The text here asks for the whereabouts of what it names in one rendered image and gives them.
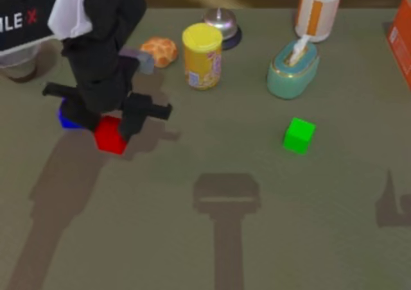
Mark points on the red cube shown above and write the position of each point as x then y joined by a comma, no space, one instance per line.
110,137

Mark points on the blue cube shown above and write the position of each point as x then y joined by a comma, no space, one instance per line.
66,121

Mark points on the green cube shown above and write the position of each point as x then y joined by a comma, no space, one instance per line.
299,136

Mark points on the orange bread roll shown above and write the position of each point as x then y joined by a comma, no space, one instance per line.
160,50

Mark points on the yellow snack can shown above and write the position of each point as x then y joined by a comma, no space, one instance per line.
203,59

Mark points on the silver service bell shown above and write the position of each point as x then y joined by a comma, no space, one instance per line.
221,20

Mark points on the teal tissue box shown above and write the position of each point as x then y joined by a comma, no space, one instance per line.
290,76

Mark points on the white tissue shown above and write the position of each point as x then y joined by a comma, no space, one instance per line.
299,49

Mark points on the white bottle with orange label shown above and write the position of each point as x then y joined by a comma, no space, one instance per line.
318,11

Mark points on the orange cardboard box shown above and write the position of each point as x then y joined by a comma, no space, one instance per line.
401,43

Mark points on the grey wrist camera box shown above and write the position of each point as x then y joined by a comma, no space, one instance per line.
145,60

